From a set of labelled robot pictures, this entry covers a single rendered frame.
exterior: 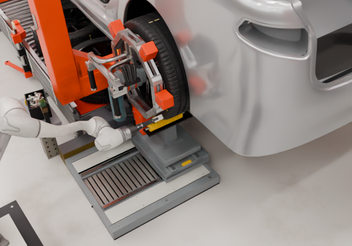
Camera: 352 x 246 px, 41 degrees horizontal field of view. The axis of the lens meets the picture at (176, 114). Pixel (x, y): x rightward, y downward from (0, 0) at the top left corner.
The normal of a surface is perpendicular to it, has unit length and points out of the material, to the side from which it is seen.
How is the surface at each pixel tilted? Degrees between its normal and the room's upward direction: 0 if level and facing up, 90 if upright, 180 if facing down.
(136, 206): 0
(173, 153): 0
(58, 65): 90
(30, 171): 0
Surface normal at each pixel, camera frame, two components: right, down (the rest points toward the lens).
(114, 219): -0.06, -0.77
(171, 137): 0.54, 0.51
